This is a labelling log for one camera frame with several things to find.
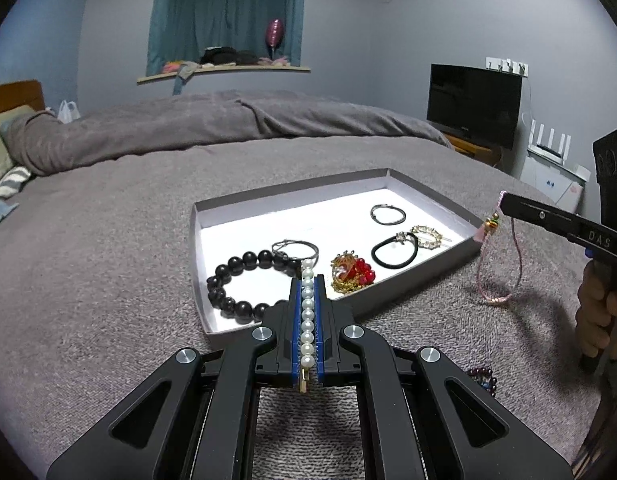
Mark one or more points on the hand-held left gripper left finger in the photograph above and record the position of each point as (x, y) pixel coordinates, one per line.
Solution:
(295, 320)

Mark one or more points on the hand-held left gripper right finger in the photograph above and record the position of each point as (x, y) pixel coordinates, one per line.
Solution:
(318, 320)

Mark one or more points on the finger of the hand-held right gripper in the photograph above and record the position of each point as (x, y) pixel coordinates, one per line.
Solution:
(543, 217)

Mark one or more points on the pearl hair clip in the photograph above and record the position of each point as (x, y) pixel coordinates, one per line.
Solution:
(306, 325)

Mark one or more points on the grey cardboard tray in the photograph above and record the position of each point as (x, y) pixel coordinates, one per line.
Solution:
(248, 230)

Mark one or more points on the gold round hair clip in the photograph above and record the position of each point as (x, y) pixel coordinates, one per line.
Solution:
(428, 245)

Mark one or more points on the person's right hand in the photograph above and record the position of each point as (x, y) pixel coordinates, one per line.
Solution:
(593, 310)

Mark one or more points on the white cardboard box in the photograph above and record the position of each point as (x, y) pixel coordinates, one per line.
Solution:
(548, 180)

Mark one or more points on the white router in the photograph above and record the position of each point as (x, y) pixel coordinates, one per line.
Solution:
(548, 150)

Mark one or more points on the wooden television stand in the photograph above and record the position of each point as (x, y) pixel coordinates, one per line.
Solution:
(471, 149)

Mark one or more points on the black television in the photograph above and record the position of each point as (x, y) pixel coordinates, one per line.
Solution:
(473, 102)

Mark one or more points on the grey bedspread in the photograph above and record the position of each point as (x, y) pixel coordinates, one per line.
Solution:
(98, 260)

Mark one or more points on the grey duvet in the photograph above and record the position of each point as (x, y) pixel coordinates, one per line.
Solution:
(188, 125)

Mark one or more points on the windowsill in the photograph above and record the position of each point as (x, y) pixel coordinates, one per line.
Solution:
(238, 71)

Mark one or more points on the pink cloth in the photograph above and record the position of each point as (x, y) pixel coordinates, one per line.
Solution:
(276, 61)

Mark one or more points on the grey hanging cloth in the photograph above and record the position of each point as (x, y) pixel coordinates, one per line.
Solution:
(186, 72)

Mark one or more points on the dark clothes pile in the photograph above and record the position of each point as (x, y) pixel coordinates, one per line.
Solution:
(228, 56)

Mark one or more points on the pink balloon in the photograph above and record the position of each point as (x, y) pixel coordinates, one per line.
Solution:
(275, 35)

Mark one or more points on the white plastic bag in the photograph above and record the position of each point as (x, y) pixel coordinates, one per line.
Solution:
(68, 112)

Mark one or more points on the striped pillow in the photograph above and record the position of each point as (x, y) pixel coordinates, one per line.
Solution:
(13, 182)

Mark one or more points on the teal curtain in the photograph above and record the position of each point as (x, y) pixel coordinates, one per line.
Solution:
(223, 10)

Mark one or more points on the wooden headboard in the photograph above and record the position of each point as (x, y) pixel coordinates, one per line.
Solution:
(13, 97)

